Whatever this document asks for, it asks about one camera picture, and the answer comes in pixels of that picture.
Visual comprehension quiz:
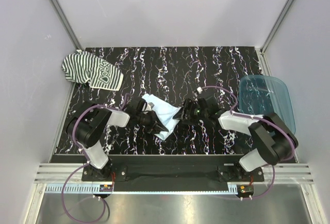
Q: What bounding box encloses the green white striped towel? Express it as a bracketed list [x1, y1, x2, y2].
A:
[61, 50, 124, 91]

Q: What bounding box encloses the blue transparent plastic bin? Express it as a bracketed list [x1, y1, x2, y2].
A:
[238, 75, 296, 133]

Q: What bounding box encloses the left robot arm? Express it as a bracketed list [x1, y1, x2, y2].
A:
[65, 98, 168, 181]

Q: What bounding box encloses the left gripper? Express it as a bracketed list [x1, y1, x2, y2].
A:
[136, 110, 168, 134]

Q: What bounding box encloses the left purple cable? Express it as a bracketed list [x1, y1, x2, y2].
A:
[61, 92, 131, 222]

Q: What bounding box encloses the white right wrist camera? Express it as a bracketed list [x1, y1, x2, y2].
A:
[196, 87, 203, 94]

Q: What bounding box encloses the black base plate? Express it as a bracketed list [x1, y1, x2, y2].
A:
[82, 155, 266, 191]

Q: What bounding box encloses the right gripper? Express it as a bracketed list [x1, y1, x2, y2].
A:
[173, 98, 208, 127]

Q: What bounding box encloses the black marbled table mat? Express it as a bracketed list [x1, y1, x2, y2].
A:
[65, 46, 262, 155]

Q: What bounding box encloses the purple cable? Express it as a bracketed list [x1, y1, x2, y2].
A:
[197, 85, 297, 199]
[61, 92, 131, 222]

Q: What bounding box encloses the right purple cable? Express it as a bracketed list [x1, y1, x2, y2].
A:
[197, 85, 297, 199]

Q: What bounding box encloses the light blue towel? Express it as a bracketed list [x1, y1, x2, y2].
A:
[142, 94, 180, 141]

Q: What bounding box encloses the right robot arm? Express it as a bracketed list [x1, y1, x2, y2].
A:
[173, 96, 298, 182]

